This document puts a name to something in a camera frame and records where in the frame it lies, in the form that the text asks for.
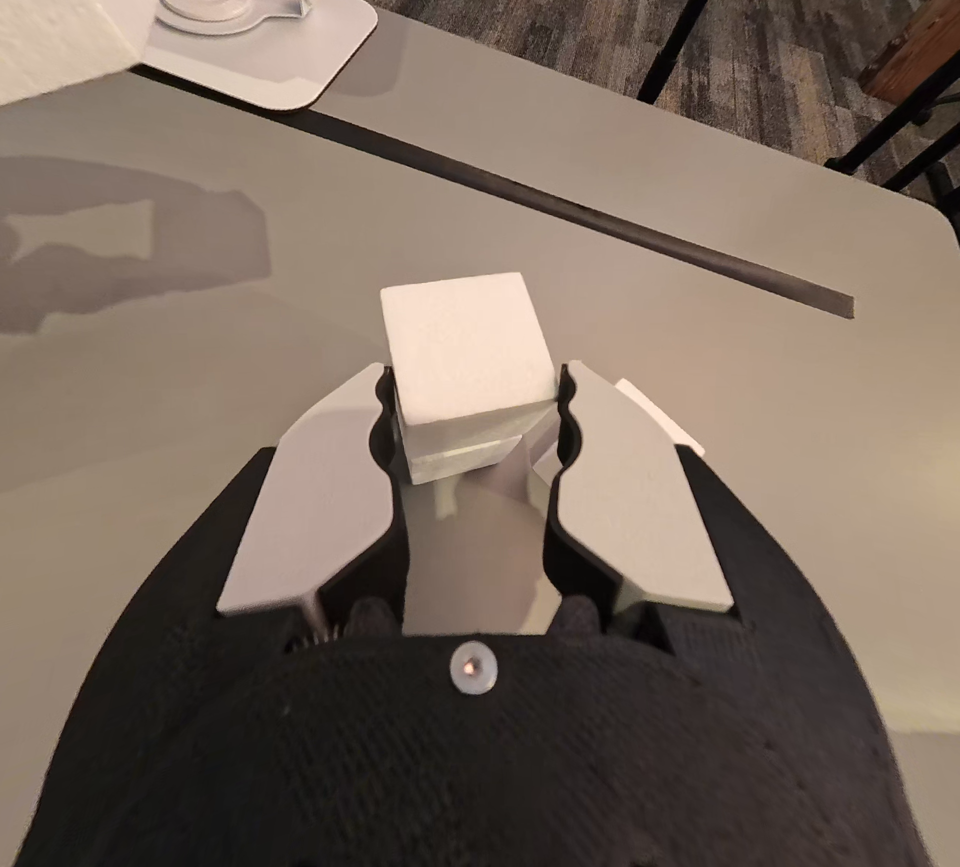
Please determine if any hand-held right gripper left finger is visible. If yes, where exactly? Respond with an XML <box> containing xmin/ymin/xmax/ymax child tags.
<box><xmin>216</xmin><ymin>363</ymin><xmax>412</xmax><ymax>630</ymax></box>

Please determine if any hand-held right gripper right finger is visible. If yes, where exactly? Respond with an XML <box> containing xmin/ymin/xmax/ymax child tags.
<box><xmin>541</xmin><ymin>359</ymin><xmax>736</xmax><ymax>634</ymax></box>

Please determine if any black table leg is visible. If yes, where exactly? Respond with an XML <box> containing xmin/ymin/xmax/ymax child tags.
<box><xmin>825</xmin><ymin>49</ymin><xmax>960</xmax><ymax>193</ymax></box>

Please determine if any wooden board document stand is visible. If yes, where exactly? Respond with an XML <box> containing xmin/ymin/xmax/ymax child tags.
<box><xmin>112</xmin><ymin>0</ymin><xmax>378</xmax><ymax>111</ymax></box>

